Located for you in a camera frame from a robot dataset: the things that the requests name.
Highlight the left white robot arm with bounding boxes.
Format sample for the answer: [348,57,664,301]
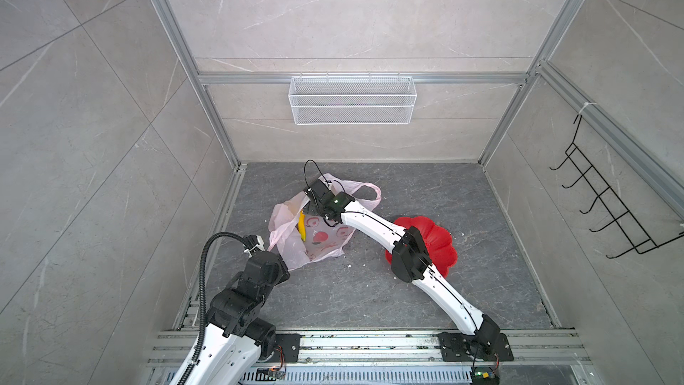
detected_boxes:
[171,251,290,384]

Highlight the black wire hook rack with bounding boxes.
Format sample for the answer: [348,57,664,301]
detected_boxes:
[549,114,683,260]

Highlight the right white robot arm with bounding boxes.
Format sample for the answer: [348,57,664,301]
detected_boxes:
[306,180,513,361]

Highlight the yellow fake banana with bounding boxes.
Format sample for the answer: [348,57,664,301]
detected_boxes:
[297,211,306,242]

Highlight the pink printed plastic bag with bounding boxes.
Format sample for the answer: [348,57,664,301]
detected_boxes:
[268,192,354,271]

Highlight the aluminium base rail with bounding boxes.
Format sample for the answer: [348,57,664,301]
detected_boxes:
[143,328,594,385]

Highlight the black corrugated cable hose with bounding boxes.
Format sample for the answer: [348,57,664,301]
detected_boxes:
[175,231,260,385]

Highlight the red flower-shaped plate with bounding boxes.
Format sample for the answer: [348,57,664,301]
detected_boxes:
[385,216,458,283]

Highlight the white wire mesh basket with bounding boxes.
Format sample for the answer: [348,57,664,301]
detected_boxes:
[288,76,418,126]

